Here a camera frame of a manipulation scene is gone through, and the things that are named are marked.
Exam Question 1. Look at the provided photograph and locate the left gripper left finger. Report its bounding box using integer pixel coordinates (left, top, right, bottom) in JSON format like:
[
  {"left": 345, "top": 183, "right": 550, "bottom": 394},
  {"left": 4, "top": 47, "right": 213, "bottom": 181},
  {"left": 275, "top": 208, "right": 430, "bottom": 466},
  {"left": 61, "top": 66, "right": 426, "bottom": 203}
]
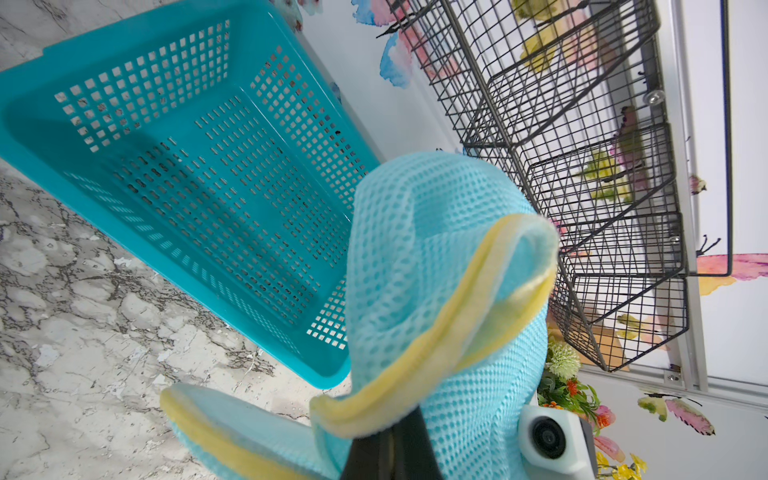
[{"left": 341, "top": 429, "right": 393, "bottom": 480}]

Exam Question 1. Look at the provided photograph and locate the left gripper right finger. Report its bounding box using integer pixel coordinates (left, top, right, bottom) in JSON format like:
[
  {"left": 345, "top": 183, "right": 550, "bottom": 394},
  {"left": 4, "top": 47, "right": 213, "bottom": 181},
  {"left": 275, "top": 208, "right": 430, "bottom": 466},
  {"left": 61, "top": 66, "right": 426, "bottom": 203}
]
[{"left": 392, "top": 407, "right": 442, "bottom": 480}]

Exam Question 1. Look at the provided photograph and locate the teal mesh laundry bag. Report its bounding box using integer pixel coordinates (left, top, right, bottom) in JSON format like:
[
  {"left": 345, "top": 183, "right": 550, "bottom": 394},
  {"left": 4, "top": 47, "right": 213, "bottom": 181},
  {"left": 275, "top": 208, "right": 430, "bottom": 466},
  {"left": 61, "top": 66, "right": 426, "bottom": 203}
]
[{"left": 160, "top": 151, "right": 559, "bottom": 479}]

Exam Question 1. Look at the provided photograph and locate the large white flower pot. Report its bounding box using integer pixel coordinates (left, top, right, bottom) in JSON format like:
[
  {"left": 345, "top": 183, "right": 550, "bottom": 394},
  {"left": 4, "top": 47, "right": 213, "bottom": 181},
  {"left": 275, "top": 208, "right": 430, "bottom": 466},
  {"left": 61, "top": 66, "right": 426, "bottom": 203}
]
[{"left": 537, "top": 335, "right": 616, "bottom": 434}]

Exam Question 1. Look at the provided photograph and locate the teal plastic basket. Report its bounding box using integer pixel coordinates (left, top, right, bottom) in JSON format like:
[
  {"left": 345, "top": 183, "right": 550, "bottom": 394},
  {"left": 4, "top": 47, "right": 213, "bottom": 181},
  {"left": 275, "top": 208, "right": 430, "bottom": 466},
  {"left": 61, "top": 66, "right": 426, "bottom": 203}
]
[{"left": 1, "top": 1, "right": 378, "bottom": 389}]

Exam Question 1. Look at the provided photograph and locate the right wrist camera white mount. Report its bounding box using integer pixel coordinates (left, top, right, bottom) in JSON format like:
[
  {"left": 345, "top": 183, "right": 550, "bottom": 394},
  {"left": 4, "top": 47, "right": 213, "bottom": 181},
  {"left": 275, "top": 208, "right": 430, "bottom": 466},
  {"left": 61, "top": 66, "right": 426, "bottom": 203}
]
[{"left": 518, "top": 405, "right": 599, "bottom": 480}]

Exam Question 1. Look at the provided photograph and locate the black wire wall basket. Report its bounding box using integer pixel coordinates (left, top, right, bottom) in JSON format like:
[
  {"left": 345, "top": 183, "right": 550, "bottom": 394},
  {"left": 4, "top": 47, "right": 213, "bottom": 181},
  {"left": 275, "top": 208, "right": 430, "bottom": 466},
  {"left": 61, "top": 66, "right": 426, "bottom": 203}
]
[{"left": 385, "top": 1, "right": 712, "bottom": 367}]

